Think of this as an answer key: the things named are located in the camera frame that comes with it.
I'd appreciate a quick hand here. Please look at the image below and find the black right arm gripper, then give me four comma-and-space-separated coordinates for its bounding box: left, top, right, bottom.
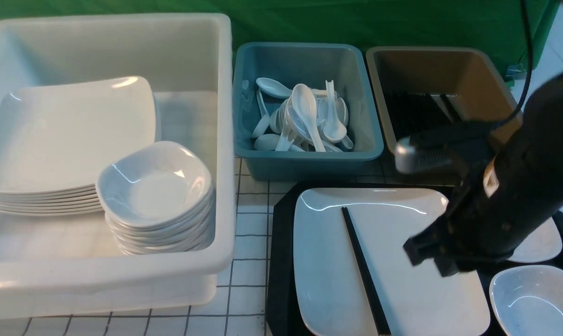
403, 219, 514, 277

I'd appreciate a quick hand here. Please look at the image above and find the white small bowl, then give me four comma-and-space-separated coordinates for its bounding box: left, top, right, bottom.
508, 218, 563, 264
489, 265, 563, 336

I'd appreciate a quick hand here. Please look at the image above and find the black chopstick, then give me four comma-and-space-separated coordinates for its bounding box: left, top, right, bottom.
341, 207, 391, 336

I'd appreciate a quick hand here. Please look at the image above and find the white square rice plate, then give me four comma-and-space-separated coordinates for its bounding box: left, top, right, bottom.
293, 188, 491, 336

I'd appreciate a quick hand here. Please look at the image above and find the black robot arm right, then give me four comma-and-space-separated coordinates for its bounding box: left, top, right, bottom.
403, 72, 563, 277

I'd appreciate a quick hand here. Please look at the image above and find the pile of black chopsticks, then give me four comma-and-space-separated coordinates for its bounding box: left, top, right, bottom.
384, 91, 462, 140

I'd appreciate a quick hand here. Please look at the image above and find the brown plastic bin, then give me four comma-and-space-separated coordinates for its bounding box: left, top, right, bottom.
366, 46, 524, 186

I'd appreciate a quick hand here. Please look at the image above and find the white soup spoon right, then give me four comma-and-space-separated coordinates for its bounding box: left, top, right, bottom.
323, 80, 347, 143

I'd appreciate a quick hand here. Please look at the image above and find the white soup spoon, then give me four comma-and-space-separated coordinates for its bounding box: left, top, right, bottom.
256, 78, 292, 99
323, 80, 347, 143
291, 84, 326, 152
253, 133, 305, 152

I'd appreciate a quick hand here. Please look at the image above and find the metal binder clip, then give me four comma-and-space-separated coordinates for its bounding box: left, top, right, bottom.
504, 63, 527, 82

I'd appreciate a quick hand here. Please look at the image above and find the black serving tray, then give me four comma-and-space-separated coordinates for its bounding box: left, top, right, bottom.
266, 181, 563, 336

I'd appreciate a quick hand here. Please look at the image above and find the teal plastic bin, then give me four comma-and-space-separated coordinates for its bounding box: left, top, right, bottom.
232, 42, 384, 182

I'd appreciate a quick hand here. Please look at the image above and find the white soup spoon top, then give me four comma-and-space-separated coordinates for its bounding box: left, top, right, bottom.
291, 84, 326, 152

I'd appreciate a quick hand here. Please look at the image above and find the green cloth backdrop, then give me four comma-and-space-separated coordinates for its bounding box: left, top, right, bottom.
0, 0, 558, 75

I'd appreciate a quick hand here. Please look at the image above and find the white soup spoon lower left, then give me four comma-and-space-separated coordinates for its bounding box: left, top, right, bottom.
253, 133, 305, 152

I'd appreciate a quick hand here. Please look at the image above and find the white soup spoon upper left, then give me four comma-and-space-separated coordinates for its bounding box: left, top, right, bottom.
256, 78, 292, 99

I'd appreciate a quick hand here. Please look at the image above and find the stack of white small bowls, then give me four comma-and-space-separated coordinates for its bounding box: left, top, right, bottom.
96, 141, 216, 255

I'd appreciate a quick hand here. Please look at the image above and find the large white plastic tub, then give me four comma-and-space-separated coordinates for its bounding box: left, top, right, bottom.
0, 13, 235, 319

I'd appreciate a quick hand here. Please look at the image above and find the stack of white square plates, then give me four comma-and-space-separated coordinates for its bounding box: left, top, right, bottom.
0, 76, 160, 216

